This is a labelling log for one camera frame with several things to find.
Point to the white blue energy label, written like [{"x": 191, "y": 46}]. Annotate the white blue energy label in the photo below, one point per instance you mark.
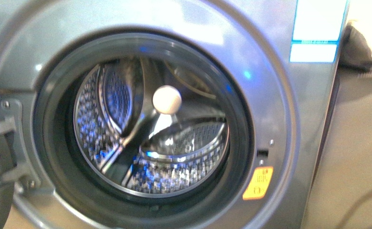
[{"x": 316, "y": 31}]

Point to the steel washing machine drum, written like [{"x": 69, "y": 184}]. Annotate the steel washing machine drum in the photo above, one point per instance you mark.
[{"x": 136, "y": 149}]

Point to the grey front-load washing machine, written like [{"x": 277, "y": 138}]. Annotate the grey front-load washing machine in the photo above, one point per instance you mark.
[{"x": 235, "y": 50}]

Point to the yellow warning sticker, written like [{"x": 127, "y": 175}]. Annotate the yellow warning sticker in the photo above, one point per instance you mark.
[{"x": 259, "y": 183}]

